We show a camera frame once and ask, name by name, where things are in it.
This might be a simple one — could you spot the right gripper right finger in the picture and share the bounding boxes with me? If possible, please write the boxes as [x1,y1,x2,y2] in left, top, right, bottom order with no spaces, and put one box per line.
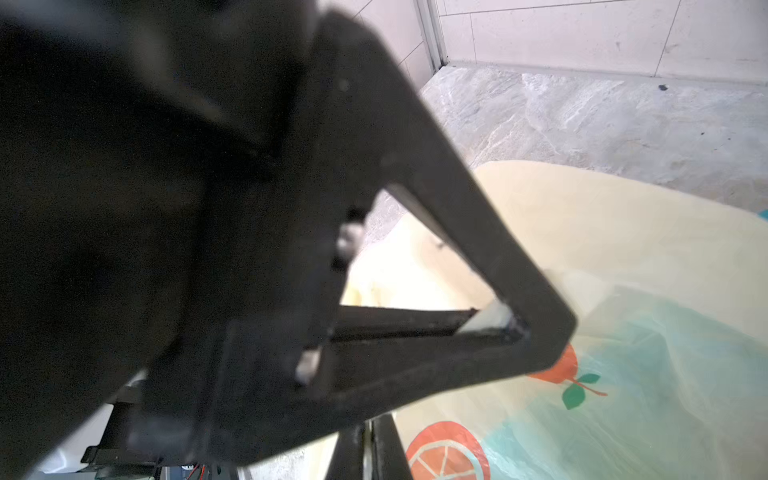
[325,413,413,480]

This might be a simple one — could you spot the cream plastic shopping bag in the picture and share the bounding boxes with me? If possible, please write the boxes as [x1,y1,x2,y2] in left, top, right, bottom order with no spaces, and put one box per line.
[299,160,768,480]

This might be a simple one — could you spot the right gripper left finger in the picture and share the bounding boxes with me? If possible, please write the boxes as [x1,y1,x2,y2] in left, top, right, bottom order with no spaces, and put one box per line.
[1,1,575,479]

